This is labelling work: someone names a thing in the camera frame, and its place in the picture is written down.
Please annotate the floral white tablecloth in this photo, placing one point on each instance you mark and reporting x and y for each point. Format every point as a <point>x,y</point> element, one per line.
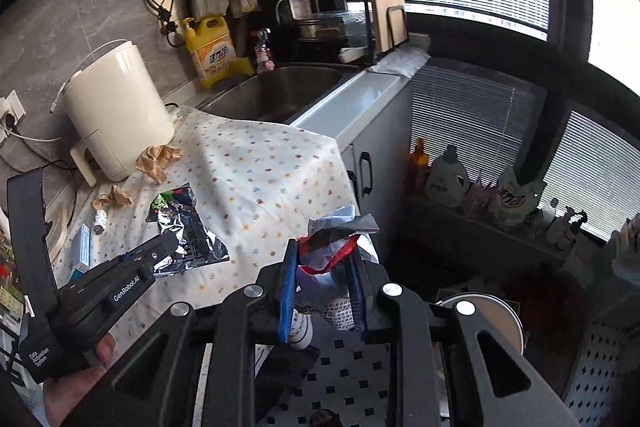
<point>260,177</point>

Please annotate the white panel with black knob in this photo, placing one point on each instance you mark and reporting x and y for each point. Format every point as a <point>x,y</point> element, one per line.
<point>60,227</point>

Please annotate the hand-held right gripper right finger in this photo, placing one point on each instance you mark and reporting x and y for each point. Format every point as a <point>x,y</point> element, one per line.
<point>356,287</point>

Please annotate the small pink bottle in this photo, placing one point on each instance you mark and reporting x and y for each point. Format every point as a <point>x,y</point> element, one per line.
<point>262,52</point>

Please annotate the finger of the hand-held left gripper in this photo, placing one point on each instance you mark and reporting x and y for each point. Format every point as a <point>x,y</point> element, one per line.
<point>160,249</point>
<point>30,217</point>

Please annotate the window blind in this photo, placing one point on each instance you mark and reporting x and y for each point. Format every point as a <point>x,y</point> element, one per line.
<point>600,167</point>
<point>470,122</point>

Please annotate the red white wrapper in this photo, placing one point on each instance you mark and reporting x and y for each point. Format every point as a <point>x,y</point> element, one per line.
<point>335,232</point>

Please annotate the small blue white box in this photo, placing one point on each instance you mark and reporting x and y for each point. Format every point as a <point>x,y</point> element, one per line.
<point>82,249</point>

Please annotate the orange bottle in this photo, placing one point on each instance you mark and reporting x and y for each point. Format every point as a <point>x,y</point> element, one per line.
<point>417,159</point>

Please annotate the yellow detergent bottle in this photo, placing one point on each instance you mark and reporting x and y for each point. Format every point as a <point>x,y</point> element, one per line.
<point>215,54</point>

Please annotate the glass bowl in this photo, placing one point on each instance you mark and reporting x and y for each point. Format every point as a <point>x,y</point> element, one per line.
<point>327,21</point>

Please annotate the steel faucet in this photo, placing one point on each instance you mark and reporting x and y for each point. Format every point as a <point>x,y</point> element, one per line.
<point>287,1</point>

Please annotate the large crumpled brown paper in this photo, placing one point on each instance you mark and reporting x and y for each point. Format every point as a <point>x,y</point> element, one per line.
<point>157,159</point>

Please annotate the white round bin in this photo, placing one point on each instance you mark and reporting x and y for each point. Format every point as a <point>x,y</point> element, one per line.
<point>495,317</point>

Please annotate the white green refill pouch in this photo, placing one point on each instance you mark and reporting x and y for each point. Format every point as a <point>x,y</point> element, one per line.
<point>515,202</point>

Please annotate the steel sink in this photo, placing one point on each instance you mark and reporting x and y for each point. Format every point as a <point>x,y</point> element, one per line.
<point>275,93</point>

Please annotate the white laundry detergent bottle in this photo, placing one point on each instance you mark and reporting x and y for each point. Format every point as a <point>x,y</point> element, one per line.
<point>447,179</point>

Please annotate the small crumpled brown paper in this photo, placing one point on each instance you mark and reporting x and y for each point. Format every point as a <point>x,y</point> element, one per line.
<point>112,197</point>

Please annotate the silver foil bag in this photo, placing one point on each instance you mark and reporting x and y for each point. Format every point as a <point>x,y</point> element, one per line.
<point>195,227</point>

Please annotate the wall outlet with white plug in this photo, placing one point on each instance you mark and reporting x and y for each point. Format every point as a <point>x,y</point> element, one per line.
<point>11,109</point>

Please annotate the grey base cabinet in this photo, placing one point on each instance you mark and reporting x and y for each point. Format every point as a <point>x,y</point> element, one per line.
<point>385,157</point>

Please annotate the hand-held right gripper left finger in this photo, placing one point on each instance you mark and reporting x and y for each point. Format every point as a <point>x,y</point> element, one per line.
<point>289,302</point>

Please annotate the small pump bottle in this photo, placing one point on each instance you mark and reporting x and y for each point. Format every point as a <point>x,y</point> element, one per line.
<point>556,227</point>

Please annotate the white glove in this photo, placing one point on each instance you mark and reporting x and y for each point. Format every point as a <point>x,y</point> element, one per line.
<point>625,249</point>

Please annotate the white small dish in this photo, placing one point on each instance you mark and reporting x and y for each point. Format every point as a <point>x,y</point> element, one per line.
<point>352,54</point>

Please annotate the person's left hand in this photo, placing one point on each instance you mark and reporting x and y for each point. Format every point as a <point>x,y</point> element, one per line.
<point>75,389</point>

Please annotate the cream countertop appliance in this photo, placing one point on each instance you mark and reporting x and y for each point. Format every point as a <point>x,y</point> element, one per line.
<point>117,107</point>

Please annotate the white folded cloth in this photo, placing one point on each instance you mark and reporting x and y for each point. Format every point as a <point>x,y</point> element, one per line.
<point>400,60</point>

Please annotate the pink refill pouch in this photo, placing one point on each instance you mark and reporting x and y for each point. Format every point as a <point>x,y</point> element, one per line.
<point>477,198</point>

